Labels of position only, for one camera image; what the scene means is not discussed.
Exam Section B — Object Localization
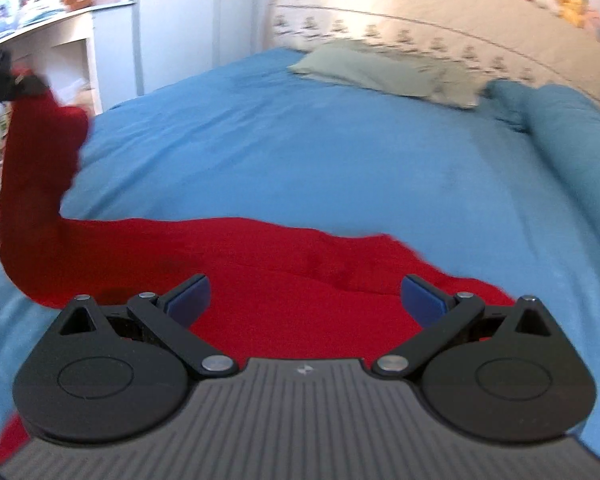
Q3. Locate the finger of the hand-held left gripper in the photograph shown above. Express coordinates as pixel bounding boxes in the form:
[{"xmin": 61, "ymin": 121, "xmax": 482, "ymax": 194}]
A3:
[{"xmin": 10, "ymin": 72, "xmax": 49, "ymax": 101}]

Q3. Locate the white desk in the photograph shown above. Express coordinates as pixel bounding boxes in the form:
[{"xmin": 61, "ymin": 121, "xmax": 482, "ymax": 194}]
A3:
[{"xmin": 0, "ymin": 2, "xmax": 142, "ymax": 182}]

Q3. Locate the white wardrobe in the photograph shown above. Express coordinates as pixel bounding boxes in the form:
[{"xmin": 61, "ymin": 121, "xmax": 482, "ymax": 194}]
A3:
[{"xmin": 132, "ymin": 0, "xmax": 292, "ymax": 97}]

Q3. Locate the blue bed sheet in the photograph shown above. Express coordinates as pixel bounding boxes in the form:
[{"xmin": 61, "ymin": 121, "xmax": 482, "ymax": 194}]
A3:
[{"xmin": 0, "ymin": 47, "xmax": 600, "ymax": 463}]

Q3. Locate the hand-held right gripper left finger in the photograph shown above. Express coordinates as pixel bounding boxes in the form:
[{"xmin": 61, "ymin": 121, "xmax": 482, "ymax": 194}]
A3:
[{"xmin": 57, "ymin": 273, "xmax": 234, "ymax": 379}]

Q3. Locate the red garment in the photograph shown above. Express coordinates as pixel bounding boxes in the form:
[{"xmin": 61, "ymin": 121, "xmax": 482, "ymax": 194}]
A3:
[{"xmin": 0, "ymin": 86, "xmax": 520, "ymax": 467}]

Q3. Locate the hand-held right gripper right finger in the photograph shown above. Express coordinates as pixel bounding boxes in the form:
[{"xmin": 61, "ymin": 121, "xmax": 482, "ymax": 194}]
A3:
[{"xmin": 371, "ymin": 274, "xmax": 556, "ymax": 379}]

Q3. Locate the rolled blue duvet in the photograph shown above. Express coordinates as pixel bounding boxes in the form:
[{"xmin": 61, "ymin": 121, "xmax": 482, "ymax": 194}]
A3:
[{"xmin": 484, "ymin": 80, "xmax": 600, "ymax": 286}]

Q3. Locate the colourful desk clutter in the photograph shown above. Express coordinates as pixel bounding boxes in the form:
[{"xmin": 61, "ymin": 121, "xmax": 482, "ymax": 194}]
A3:
[{"xmin": 0, "ymin": 0, "xmax": 61, "ymax": 37}]

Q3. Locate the light green pillow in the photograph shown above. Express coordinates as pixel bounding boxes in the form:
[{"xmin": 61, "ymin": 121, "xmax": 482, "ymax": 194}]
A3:
[{"xmin": 287, "ymin": 40, "xmax": 487, "ymax": 110}]

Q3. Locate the yellow plush toy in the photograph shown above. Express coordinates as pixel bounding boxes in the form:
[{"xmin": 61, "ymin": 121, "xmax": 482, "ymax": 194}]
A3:
[{"xmin": 557, "ymin": 0, "xmax": 590, "ymax": 27}]

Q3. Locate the beige embroidered headboard cover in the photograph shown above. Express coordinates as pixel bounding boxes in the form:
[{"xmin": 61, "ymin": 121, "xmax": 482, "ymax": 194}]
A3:
[{"xmin": 267, "ymin": 0, "xmax": 600, "ymax": 112}]

